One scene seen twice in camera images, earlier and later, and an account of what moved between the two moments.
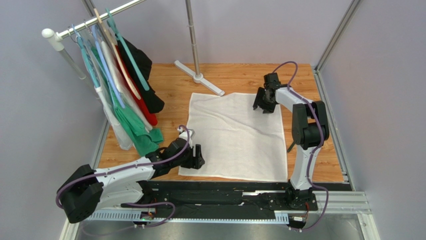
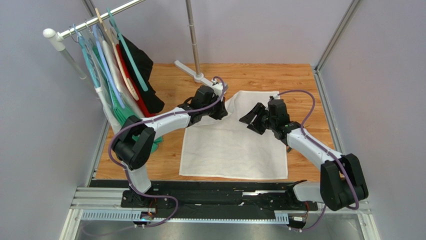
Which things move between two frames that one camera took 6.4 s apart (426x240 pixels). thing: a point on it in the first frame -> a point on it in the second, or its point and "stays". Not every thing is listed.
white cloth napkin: (237, 141) stays
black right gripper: (263, 99) -> (260, 117)
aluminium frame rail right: (332, 124) stays
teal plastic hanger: (111, 24) stays
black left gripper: (195, 162) -> (222, 112)
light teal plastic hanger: (85, 58) stays
